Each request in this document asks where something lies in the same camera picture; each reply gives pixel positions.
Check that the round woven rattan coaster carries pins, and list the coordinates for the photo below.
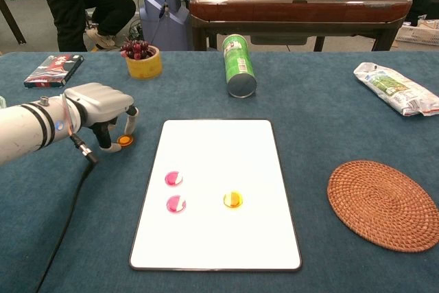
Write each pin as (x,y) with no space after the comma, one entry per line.
(380,205)

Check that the white rectangular board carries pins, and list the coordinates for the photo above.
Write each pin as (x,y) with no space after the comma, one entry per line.
(223,231)

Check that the pink token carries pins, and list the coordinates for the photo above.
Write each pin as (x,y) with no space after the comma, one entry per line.
(176,204)
(173,178)

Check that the white plastic basket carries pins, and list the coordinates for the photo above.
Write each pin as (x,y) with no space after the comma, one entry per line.
(418,34)

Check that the brown mahjong table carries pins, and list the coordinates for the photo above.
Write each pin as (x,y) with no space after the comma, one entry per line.
(295,11)

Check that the black bag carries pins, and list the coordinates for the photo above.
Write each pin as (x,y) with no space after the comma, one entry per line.
(425,5)

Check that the white green snack bag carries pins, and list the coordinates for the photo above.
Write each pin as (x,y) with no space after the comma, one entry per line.
(394,87)

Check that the dark red grape bunch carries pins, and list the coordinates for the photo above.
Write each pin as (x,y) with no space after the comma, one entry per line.
(137,49)

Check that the seated person beige shoe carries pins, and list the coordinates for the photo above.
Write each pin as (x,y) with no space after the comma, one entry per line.
(113,8)

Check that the orange token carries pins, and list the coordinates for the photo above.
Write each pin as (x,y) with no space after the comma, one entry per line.
(233,199)
(125,140)

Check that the red black book box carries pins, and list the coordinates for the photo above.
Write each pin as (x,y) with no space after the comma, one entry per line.
(53,70)

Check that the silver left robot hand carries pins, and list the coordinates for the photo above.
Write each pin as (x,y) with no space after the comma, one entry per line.
(99,101)

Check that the blue felt table cloth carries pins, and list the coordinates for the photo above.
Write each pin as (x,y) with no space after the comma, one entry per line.
(308,128)

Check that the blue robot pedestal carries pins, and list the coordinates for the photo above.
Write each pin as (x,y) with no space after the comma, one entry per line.
(164,22)

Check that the standing person in black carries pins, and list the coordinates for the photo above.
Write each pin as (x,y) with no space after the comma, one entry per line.
(65,8)

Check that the green chip can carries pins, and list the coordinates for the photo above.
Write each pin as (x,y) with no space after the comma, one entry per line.
(238,66)

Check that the yellow bowl of cherries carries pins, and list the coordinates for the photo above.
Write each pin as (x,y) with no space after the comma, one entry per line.
(144,66)

